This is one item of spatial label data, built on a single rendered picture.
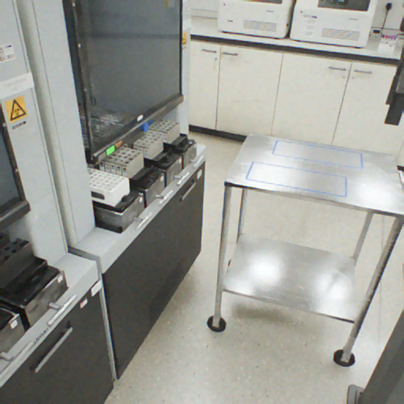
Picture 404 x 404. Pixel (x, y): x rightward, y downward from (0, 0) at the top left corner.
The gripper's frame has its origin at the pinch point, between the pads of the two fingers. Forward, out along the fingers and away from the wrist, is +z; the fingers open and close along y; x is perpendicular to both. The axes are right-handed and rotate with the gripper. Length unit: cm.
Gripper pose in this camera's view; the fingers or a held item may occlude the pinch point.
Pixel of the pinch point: (392, 109)
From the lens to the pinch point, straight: 103.3
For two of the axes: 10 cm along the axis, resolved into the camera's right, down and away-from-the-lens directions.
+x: -9.3, -2.4, 2.9
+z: -0.4, 8.2, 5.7
